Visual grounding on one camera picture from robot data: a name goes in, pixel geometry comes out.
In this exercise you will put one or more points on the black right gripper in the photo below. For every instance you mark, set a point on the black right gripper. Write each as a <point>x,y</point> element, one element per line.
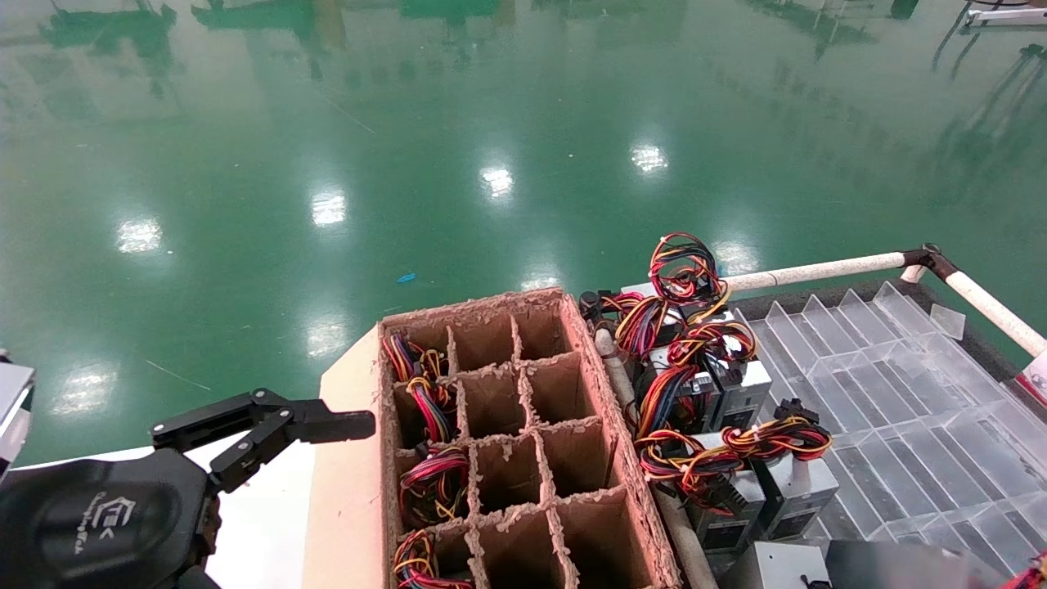
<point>916,568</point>

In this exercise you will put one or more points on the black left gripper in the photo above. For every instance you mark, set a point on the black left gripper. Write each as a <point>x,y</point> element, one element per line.
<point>98,523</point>

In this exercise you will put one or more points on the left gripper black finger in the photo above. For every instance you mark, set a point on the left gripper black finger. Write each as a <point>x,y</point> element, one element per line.
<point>327,425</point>

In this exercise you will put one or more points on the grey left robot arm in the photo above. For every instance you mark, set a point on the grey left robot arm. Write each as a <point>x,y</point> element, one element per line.
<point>12,401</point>

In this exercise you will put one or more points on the beige cardboard sheet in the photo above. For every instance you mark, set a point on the beige cardboard sheet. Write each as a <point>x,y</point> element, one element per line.
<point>348,507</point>

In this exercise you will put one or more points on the clear plastic divided tray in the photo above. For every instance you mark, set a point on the clear plastic divided tray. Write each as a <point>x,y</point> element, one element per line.
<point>900,425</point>

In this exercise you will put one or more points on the white red area sign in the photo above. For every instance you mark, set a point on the white red area sign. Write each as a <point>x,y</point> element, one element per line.
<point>1037,376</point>

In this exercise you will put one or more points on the brown cardboard divider box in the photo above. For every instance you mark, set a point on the brown cardboard divider box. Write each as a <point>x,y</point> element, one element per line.
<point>556,384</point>

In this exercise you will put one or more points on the clear plastic scrap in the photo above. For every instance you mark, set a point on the clear plastic scrap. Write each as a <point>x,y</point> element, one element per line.
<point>949,321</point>

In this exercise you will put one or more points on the black pipe end connector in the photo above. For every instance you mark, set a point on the black pipe end connector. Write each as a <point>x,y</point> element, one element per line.
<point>590,305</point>

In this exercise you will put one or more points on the black pipe corner connector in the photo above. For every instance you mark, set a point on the black pipe corner connector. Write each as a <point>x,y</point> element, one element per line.
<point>932,260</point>

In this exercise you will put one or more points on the white stand base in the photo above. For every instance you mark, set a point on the white stand base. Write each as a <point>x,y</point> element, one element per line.
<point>1010,15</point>

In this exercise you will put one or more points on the white pipe rail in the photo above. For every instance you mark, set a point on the white pipe rail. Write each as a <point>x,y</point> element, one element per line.
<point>818,270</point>
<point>687,540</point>
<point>994,311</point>

